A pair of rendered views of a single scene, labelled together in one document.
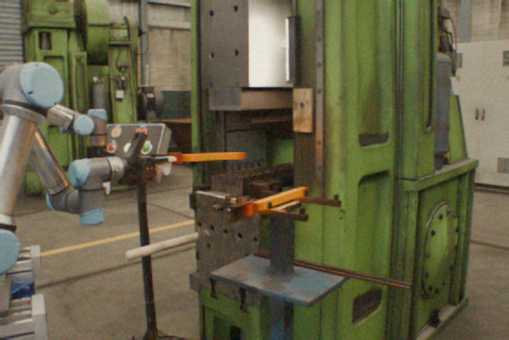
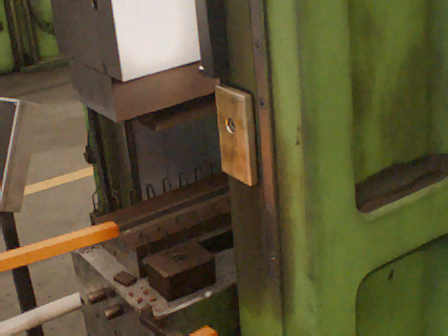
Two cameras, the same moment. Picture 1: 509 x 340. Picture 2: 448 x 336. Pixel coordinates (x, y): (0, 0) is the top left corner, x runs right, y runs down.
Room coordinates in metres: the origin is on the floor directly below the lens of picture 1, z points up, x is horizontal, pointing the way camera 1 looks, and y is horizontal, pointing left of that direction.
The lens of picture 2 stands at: (0.51, -0.48, 1.83)
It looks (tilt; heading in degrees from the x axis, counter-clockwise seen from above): 26 degrees down; 20
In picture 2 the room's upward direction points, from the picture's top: 7 degrees counter-clockwise
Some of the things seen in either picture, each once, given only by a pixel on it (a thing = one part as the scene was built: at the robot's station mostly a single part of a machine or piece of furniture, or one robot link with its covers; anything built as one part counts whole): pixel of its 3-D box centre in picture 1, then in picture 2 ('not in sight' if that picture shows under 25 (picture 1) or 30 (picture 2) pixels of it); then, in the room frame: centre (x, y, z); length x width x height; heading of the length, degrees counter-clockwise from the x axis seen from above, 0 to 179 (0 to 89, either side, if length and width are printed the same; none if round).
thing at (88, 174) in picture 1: (89, 173); not in sight; (1.29, 0.50, 1.12); 0.11 x 0.08 x 0.09; 137
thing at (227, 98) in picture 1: (258, 98); (179, 63); (2.09, 0.00, 1.32); 0.42 x 0.20 x 0.10; 137
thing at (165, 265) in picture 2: (265, 189); (181, 270); (1.86, -0.03, 0.95); 0.12 x 0.08 x 0.06; 137
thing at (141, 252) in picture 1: (165, 245); (45, 313); (2.11, 0.46, 0.62); 0.44 x 0.05 x 0.05; 137
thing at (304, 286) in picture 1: (282, 275); not in sight; (1.47, -0.07, 0.73); 0.40 x 0.30 x 0.02; 53
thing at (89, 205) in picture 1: (87, 205); not in sight; (1.30, 0.51, 1.02); 0.11 x 0.08 x 0.11; 61
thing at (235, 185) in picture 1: (259, 176); (195, 212); (2.09, 0.00, 0.96); 0.42 x 0.20 x 0.09; 137
